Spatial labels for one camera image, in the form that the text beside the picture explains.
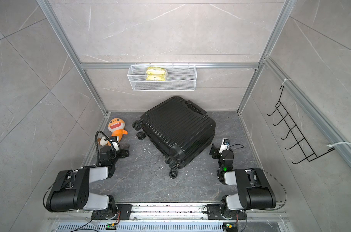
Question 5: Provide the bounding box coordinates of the black hard-shell suitcase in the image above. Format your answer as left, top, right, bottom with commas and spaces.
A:
132, 96, 216, 178

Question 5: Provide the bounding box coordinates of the black wire hook rack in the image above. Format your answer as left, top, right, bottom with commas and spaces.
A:
267, 86, 335, 164

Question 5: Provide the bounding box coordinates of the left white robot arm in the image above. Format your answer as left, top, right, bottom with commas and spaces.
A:
43, 145, 130, 220

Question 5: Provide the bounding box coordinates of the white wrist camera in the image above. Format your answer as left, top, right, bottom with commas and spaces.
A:
219, 138, 231, 153
110, 136, 120, 151

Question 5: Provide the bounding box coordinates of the white cable tie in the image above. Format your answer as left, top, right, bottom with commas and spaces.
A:
327, 142, 351, 148

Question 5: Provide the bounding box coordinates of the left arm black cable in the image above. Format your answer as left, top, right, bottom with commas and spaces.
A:
94, 130, 114, 167

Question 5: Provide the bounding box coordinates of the yellow packet in basket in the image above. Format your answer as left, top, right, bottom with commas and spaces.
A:
146, 67, 168, 81

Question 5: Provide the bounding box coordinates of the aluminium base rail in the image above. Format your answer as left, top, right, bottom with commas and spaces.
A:
42, 203, 294, 232

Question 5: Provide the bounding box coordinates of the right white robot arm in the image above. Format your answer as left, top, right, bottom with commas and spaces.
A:
210, 144, 277, 218

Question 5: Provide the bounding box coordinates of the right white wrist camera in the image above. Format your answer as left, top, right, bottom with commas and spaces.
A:
219, 138, 231, 153

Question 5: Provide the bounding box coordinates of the white wire mesh basket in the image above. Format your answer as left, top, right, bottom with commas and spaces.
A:
127, 64, 197, 91

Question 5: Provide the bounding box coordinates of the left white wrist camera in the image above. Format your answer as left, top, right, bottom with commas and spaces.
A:
110, 136, 120, 151

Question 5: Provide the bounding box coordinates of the small brown white plush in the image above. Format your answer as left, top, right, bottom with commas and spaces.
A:
97, 136, 111, 146

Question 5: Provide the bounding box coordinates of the orange shark plush toy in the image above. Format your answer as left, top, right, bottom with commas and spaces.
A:
108, 118, 128, 142

